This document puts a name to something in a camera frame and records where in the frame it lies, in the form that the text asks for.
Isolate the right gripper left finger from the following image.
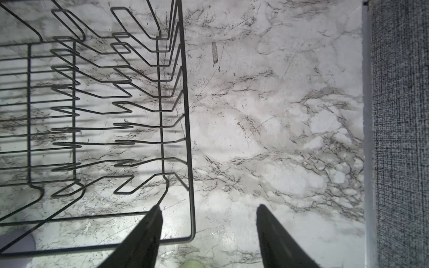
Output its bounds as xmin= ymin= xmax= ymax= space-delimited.
xmin=99 ymin=205 xmax=163 ymax=268

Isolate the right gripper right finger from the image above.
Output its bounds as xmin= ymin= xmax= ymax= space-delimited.
xmin=257 ymin=204 xmax=319 ymax=268

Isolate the pale green translucent cup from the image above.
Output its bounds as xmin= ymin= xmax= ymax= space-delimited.
xmin=180 ymin=260 xmax=205 ymax=268

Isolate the lilac plastic cup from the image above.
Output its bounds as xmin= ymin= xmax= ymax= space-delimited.
xmin=1 ymin=230 xmax=36 ymax=268

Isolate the black wire dish rack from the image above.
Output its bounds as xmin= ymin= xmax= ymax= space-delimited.
xmin=1 ymin=1 xmax=196 ymax=259

